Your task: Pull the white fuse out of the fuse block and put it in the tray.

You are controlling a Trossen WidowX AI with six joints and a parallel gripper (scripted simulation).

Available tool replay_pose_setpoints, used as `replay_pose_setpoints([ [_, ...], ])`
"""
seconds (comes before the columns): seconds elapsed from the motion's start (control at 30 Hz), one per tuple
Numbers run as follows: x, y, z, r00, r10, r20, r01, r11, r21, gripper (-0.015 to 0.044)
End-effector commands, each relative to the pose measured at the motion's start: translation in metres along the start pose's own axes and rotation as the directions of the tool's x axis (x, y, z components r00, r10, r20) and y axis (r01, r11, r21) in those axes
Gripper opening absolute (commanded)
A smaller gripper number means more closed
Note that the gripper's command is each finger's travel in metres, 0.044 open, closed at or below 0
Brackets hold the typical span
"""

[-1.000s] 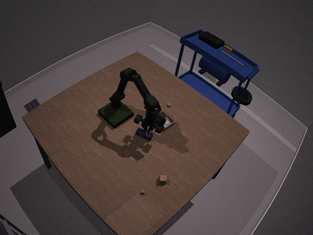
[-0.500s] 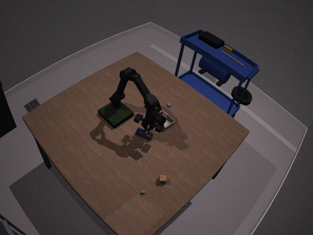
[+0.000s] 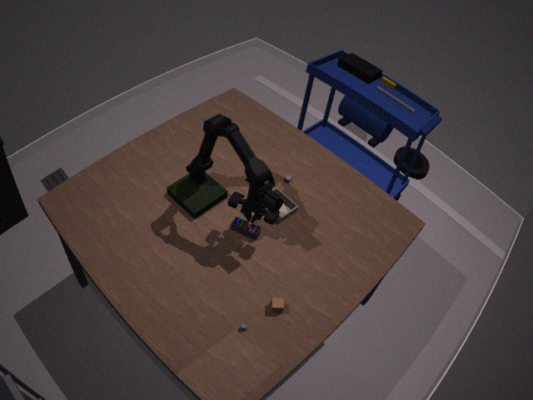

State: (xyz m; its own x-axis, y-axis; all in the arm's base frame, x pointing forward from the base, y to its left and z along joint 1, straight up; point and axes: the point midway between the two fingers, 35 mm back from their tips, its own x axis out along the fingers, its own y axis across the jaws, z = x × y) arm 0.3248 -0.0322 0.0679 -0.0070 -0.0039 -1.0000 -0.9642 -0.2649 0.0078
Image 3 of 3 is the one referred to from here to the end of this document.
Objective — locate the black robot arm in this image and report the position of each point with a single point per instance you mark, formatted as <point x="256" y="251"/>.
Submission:
<point x="256" y="170"/>

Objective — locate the tan cube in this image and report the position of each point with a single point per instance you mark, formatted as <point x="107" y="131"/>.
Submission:
<point x="277" y="305"/>

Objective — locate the shallow beige tray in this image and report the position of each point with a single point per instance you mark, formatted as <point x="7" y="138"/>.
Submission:
<point x="288" y="207"/>

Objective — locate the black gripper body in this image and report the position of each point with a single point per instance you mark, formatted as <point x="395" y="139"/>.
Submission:
<point x="252" y="205"/>

